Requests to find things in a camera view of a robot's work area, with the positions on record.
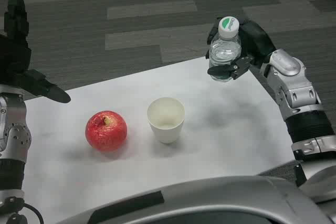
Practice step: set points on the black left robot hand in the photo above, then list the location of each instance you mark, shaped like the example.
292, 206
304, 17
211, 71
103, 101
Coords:
13, 58

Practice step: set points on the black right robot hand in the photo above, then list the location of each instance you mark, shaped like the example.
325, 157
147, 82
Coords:
256, 41

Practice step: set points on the red apple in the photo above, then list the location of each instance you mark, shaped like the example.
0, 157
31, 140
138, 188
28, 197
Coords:
106, 131

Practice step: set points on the white paper cup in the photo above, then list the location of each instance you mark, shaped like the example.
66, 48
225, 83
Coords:
166, 119

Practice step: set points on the silver robot chest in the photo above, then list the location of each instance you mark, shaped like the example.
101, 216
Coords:
210, 200

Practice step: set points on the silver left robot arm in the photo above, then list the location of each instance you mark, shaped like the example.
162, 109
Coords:
11, 140

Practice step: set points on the clear water bottle green label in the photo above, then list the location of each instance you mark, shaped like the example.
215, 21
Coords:
225, 49

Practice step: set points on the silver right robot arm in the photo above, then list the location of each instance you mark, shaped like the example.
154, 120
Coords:
299, 98

